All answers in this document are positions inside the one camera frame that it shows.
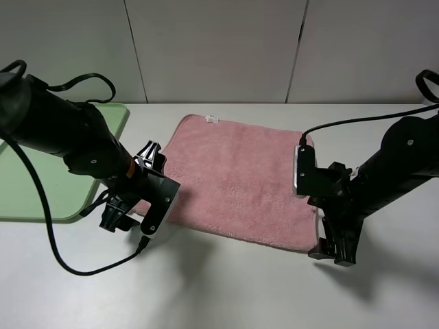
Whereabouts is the black right camera cable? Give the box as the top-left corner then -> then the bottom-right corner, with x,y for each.
299,69 -> 439,146

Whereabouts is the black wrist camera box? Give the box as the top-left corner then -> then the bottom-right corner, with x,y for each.
141,173 -> 180,240
293,145 -> 333,198

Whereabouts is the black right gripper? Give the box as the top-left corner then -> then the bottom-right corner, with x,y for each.
308,162 -> 370,266

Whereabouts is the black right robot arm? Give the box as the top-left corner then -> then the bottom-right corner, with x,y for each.
297,115 -> 438,267

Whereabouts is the black camera cable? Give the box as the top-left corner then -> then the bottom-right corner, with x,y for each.
299,69 -> 439,146
0,60 -> 150,276

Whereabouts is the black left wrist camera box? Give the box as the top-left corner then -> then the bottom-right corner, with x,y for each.
141,173 -> 180,240

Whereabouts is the green plastic tray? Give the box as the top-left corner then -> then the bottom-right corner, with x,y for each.
0,101 -> 130,223

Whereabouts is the black left camera cable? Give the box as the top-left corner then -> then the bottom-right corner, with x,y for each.
0,60 -> 150,276

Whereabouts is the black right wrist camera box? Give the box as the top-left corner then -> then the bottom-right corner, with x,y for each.
293,145 -> 333,198

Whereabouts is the pink terry towel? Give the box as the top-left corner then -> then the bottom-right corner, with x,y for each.
128,114 -> 322,254

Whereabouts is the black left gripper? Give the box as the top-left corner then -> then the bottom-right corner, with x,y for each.
99,141 -> 167,232

